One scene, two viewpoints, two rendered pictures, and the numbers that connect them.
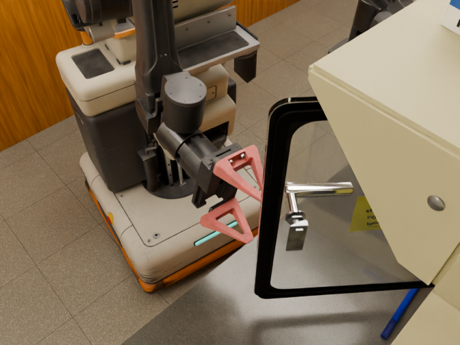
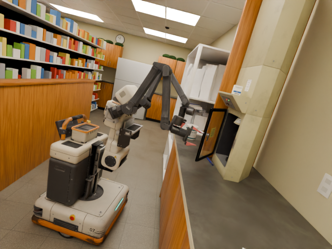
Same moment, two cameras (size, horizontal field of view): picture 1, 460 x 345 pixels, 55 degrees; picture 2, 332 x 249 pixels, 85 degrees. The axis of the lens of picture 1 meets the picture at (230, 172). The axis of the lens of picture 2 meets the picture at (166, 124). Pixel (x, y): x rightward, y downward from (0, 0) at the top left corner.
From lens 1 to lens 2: 1.11 m
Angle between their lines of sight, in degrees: 55
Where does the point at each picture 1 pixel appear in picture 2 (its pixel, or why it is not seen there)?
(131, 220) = (85, 212)
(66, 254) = not seen: outside the picture
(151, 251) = (103, 217)
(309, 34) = not seen: hidden behind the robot
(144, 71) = (167, 116)
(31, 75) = not seen: outside the picture
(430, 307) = (245, 116)
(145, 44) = (168, 110)
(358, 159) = (238, 102)
